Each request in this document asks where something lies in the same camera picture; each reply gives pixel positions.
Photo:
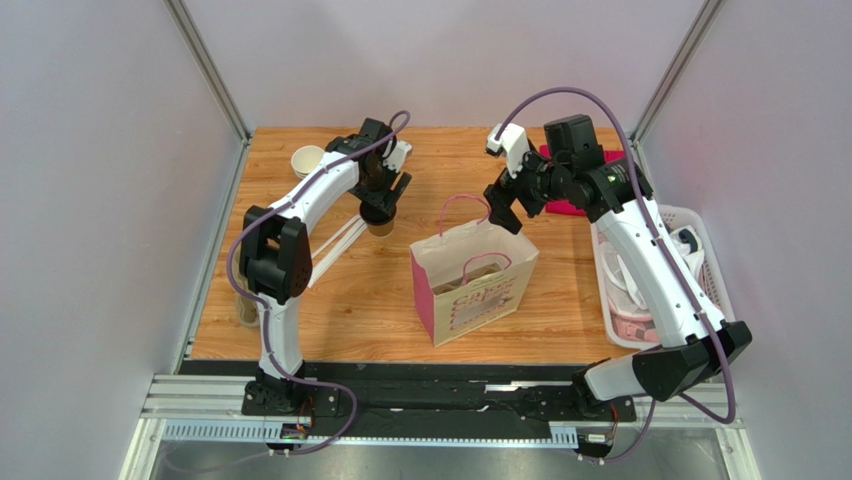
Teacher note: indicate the wrapped straw far right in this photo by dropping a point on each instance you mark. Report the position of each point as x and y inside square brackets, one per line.
[336, 252]

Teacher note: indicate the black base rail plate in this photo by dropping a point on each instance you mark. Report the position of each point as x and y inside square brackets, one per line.
[470, 401]

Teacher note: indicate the single paper coffee cup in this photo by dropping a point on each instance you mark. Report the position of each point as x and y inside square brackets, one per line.
[380, 231]

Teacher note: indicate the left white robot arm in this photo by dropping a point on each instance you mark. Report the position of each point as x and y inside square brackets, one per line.
[275, 259]

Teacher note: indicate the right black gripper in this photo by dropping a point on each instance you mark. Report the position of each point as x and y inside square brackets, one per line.
[513, 189]

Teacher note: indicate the wrapped straw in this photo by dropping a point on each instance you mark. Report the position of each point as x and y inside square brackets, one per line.
[327, 250]
[343, 229]
[336, 252]

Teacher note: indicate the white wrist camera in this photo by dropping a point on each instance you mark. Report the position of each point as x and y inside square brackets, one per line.
[512, 142]
[398, 154]

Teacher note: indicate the beige Cakes paper bag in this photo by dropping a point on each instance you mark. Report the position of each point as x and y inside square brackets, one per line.
[454, 250]

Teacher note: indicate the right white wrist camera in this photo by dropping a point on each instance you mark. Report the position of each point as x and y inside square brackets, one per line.
[512, 142]

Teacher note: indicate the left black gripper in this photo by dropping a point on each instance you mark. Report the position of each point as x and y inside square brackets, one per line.
[379, 200]

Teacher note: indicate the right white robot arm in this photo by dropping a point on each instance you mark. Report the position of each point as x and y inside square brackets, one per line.
[695, 340]

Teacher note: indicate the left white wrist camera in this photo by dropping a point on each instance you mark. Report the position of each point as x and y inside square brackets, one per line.
[398, 154]

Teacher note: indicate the wrapped straw middle left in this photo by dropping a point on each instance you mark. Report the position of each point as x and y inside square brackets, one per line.
[327, 250]

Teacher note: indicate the cardboard cup carrier tray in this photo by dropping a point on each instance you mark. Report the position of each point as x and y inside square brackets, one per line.
[247, 311]

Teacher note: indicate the white plastic laundry basket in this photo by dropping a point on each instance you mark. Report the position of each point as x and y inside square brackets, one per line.
[627, 320]

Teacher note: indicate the white and pink clothes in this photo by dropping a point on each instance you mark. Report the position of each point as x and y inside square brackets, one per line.
[673, 296]

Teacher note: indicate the wrapped straw far left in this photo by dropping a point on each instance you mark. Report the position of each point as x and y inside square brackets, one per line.
[343, 229]

